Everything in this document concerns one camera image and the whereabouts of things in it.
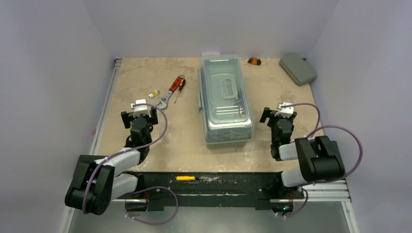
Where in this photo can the medium black yellow screwdriver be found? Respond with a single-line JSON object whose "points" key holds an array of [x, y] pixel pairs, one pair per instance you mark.
{"points": [[180, 88]]}

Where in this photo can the red adjustable wrench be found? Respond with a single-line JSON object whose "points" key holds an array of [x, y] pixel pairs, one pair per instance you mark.
{"points": [[162, 102]]}

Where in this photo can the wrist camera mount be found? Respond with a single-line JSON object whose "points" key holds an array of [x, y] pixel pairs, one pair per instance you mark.
{"points": [[285, 109], [140, 108]]}

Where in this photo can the aluminium rail frame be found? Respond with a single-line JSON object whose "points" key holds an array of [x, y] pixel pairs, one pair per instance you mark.
{"points": [[226, 119]]}

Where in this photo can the grey sharpening stone block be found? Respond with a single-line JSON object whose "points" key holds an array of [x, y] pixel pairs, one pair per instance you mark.
{"points": [[298, 69]]}

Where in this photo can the orange black small tool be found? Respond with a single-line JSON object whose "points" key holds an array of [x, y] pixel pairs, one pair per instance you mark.
{"points": [[254, 61]]}

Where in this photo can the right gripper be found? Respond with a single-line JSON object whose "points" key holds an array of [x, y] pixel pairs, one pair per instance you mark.
{"points": [[265, 115]]}

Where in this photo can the green plastic tool box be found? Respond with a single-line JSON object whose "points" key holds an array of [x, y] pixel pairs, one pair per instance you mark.
{"points": [[223, 102]]}

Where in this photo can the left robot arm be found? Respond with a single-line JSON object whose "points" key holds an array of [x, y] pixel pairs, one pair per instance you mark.
{"points": [[97, 180]]}

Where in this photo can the yellow precision screwdriver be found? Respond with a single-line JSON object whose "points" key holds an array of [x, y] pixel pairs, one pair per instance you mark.
{"points": [[190, 178]]}

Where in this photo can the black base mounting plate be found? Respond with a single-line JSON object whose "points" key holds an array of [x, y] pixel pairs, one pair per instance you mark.
{"points": [[259, 190]]}

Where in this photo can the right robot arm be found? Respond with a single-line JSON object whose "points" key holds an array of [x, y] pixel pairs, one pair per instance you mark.
{"points": [[319, 159]]}

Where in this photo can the small clear parts box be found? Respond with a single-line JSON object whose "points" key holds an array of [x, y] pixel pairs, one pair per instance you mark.
{"points": [[210, 53]]}

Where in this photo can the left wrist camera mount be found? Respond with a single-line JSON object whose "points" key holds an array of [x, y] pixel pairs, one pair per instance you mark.
{"points": [[140, 108]]}

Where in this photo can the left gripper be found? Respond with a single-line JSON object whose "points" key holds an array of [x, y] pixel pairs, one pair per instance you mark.
{"points": [[127, 117]]}

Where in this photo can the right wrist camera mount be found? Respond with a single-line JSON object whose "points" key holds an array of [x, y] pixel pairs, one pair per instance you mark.
{"points": [[285, 109]]}

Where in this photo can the small yellow hex key set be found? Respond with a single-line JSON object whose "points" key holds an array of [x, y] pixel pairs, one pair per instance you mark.
{"points": [[154, 94]]}

